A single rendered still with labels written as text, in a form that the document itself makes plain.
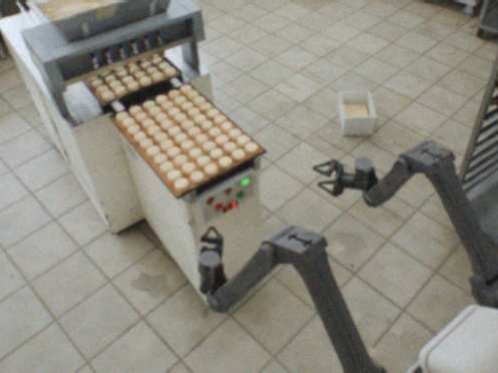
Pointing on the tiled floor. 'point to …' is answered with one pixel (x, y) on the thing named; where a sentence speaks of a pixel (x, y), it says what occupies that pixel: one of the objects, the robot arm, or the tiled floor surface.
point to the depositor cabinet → (94, 130)
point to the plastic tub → (356, 113)
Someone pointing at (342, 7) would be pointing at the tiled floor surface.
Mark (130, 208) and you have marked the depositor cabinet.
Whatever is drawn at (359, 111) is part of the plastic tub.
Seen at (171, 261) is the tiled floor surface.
